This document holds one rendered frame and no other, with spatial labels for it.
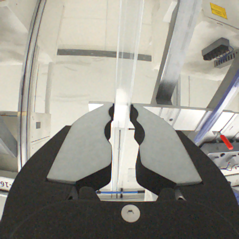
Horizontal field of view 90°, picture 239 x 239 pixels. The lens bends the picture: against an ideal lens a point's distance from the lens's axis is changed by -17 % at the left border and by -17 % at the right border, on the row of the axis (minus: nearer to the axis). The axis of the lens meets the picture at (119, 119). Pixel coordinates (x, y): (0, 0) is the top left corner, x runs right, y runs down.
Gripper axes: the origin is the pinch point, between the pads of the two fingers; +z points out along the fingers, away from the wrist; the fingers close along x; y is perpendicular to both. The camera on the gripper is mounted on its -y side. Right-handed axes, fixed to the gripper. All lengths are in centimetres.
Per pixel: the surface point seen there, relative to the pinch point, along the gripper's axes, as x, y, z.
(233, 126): 46, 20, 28
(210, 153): 37, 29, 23
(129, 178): 27, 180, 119
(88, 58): -43, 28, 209
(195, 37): 35, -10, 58
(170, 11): 8.5, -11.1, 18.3
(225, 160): 50, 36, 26
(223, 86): 32.4, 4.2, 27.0
